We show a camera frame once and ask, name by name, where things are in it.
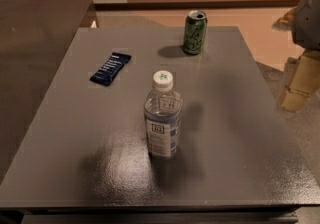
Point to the silver grey gripper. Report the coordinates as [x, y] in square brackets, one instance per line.
[308, 23]

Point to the clear blue-label plastic water bottle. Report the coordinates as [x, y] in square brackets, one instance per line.
[162, 113]

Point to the green soda can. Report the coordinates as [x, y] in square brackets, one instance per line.
[195, 32]

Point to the dark blue snack bar wrapper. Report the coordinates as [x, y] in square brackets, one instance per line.
[109, 70]

